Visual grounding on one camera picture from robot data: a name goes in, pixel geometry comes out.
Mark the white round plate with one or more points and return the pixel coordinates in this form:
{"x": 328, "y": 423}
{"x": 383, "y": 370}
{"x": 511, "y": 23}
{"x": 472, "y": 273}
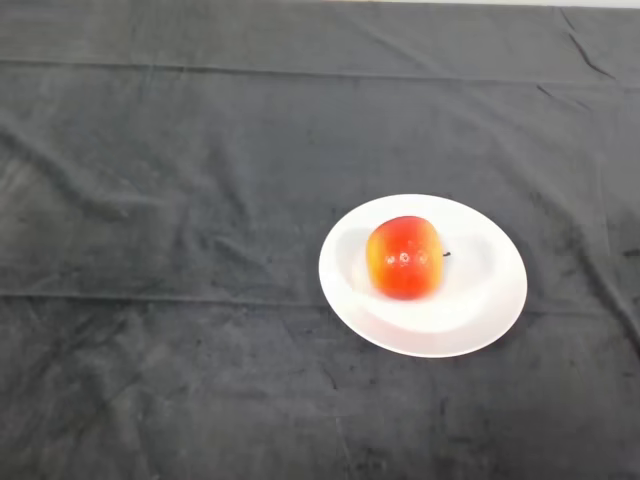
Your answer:
{"x": 475, "y": 300}

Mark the red yellow apple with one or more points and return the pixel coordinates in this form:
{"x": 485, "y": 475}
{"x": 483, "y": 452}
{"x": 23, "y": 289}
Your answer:
{"x": 405, "y": 260}

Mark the black cloth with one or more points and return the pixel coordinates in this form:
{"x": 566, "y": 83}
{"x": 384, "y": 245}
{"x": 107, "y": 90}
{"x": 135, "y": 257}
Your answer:
{"x": 150, "y": 200}

